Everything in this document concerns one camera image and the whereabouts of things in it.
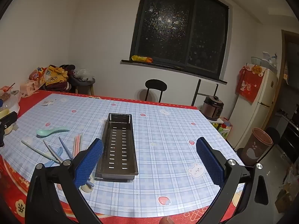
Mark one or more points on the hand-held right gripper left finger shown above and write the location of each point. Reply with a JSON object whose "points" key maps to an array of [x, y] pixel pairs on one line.
{"points": [[90, 161]]}

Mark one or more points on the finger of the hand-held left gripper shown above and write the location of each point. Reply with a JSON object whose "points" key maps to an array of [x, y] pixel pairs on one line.
{"points": [[1, 138], [10, 119]]}

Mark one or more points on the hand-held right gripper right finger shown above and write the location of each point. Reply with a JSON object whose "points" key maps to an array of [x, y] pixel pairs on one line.
{"points": [[210, 161]]}

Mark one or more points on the blue chopstick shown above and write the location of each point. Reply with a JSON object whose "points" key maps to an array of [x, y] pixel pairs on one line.
{"points": [[51, 151], [65, 147]]}

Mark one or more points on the perforated metal utensil tray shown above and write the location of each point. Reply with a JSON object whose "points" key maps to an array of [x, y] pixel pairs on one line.
{"points": [[119, 144]]}

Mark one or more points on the light green spoon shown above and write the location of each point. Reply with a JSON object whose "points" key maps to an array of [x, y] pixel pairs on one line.
{"points": [[42, 133]]}

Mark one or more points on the blue spoon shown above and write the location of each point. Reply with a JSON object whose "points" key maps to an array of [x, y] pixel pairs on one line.
{"points": [[50, 163]]}

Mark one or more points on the white mug with yellow rim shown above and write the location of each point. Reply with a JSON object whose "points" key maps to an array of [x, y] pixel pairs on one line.
{"points": [[4, 113]]}

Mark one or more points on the white lidded container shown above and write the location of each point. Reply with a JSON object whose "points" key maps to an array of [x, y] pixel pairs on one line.
{"points": [[14, 102]]}

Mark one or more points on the clear container with snacks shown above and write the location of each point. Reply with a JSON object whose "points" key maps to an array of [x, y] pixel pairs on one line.
{"points": [[5, 93]]}

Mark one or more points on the beige spoon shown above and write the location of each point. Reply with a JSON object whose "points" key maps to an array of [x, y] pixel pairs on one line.
{"points": [[87, 189]]}

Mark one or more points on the colourful toy box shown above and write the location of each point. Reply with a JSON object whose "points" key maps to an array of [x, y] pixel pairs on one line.
{"points": [[225, 128]]}

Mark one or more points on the small white paper sachets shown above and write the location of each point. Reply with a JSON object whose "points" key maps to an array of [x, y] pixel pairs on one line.
{"points": [[48, 102]]}

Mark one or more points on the brown trash bin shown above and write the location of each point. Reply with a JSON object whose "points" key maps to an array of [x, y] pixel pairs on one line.
{"points": [[254, 149]]}

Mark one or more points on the dark red rice cooker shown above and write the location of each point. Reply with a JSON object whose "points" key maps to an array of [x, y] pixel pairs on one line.
{"points": [[212, 108]]}

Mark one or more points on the orange snack bag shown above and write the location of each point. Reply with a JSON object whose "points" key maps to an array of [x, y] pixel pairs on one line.
{"points": [[37, 73]]}

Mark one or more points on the blue plaid table mat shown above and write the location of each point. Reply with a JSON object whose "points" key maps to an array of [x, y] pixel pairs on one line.
{"points": [[163, 133]]}

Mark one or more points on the maroon garment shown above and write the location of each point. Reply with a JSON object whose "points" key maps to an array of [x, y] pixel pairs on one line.
{"points": [[58, 87]]}

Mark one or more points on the yellow printed garment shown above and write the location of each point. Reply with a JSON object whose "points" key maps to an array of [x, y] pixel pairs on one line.
{"points": [[55, 74]]}

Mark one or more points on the cream refrigerator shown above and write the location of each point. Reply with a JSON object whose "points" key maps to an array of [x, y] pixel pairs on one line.
{"points": [[254, 112]]}

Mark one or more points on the dark grey stool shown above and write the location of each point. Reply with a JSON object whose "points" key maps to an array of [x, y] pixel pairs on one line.
{"points": [[84, 84]]}

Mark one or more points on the black kitchen cabinet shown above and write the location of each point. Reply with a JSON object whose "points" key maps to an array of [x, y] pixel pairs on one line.
{"points": [[290, 140]]}

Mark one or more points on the cardboard box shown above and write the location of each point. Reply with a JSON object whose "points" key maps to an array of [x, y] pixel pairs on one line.
{"points": [[283, 200]]}

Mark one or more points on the clear plastic bag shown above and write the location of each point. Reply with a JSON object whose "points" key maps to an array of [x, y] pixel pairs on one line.
{"points": [[83, 74]]}

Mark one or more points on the red gift box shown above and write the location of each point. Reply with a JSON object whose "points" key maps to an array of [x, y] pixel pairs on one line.
{"points": [[248, 84]]}

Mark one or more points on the black round-back chair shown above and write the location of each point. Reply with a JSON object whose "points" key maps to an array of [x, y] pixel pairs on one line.
{"points": [[155, 85]]}

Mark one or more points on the dark window sill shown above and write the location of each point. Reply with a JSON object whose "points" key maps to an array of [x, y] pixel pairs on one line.
{"points": [[172, 68]]}

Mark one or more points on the clear containers on refrigerator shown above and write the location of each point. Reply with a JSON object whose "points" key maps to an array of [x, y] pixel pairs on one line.
{"points": [[261, 59]]}

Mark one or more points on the yellow snack packet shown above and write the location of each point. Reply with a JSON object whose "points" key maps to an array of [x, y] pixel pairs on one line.
{"points": [[141, 58]]}

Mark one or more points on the black metal frame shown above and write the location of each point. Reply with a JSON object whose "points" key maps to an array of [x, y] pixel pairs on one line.
{"points": [[198, 91]]}

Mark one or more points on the wooden door frame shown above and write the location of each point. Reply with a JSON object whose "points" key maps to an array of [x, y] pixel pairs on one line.
{"points": [[283, 51]]}

